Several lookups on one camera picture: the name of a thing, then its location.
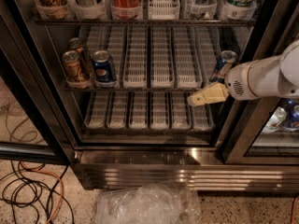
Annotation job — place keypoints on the open fridge door left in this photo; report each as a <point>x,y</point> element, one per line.
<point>20,72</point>

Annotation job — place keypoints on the gold patterned can top shelf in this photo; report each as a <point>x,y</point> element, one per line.
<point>52,9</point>

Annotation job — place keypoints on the stainless steel fridge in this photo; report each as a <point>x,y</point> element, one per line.
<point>126,139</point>

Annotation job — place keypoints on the blue silver redbull can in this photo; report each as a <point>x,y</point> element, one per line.
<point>223,65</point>

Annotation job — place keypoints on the gold brown front can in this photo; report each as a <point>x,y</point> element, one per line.
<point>74,66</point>

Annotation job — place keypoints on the gold brown rear can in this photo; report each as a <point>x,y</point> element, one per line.
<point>78,44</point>

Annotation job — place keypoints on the middle wire shelf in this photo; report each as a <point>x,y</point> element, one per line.
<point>93,88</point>

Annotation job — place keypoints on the wire shelf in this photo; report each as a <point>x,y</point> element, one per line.
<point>93,88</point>
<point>148,23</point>

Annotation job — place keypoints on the blue pepsi can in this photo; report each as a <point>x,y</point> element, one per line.
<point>103,67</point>

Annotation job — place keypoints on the blue can behind glass door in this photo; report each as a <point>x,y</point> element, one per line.
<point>291,122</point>

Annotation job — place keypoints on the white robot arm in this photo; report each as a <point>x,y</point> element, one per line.
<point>276,76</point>

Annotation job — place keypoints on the white tray top shelf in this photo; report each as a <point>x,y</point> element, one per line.
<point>163,9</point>

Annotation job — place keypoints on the white green can top shelf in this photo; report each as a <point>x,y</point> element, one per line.
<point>237,9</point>

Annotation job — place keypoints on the clear plastic bag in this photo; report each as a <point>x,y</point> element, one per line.
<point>158,203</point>

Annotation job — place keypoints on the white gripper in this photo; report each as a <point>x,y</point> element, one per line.
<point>237,80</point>

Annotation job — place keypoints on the gold brown can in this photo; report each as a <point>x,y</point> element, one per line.
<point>74,66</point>
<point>78,44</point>

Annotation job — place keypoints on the top wire shelf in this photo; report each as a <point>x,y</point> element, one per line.
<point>148,23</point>

